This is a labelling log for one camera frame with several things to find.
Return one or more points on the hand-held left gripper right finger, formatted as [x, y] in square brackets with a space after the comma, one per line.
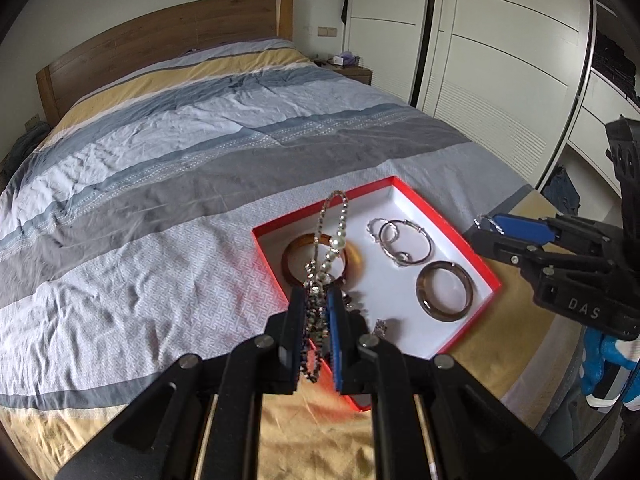
[336, 340]

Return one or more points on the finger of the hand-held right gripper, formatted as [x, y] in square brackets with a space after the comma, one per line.
[520, 227]
[505, 250]

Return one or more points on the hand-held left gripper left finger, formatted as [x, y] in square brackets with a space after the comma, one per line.
[299, 340]

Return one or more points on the large silver hoop bangle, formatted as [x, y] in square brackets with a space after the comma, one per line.
[428, 247]

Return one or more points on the red jewelry box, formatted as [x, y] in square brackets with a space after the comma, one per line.
[400, 295]

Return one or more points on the small silver pendant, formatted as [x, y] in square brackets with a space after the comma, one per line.
[381, 328]

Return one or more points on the blue jeans pile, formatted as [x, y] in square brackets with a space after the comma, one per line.
[560, 190]

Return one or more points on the amber bangle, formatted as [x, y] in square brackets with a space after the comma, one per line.
[290, 265]

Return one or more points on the brown translucent bangle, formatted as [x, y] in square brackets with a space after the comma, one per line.
[421, 292]

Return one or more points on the white drawer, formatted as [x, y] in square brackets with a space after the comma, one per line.
[590, 145]
[607, 95]

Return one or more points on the wide white wardrobe door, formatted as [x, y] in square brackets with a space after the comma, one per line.
[500, 60]

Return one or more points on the dark folded clothes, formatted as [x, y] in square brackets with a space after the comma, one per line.
[612, 65]

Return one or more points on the striped duvet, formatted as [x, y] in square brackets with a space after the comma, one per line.
[175, 160]

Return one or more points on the wooden nightstand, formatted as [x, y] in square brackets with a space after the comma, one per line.
[352, 74]

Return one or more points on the purple nightstand item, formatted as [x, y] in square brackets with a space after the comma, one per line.
[345, 58]

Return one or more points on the narrow white wardrobe door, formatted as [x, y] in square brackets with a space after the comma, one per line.
[385, 20]

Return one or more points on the grey clothes pile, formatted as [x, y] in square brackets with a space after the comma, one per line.
[27, 147]

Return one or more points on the wooden headboard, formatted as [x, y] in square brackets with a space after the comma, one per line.
[165, 35]

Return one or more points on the wall socket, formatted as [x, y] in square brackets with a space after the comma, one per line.
[327, 31]
[32, 121]

